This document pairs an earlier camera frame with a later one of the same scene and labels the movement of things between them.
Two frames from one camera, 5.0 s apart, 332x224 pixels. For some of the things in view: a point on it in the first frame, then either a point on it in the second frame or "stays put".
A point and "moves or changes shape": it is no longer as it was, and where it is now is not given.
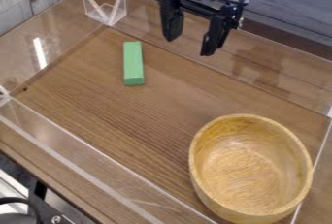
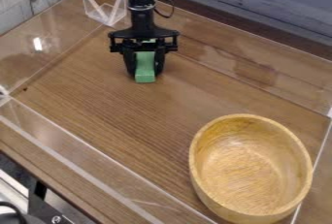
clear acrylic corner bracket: (105, 13) stays put
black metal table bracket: (42, 209) stays put
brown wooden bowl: (251, 168) stays put
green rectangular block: (134, 63) moves or changes shape
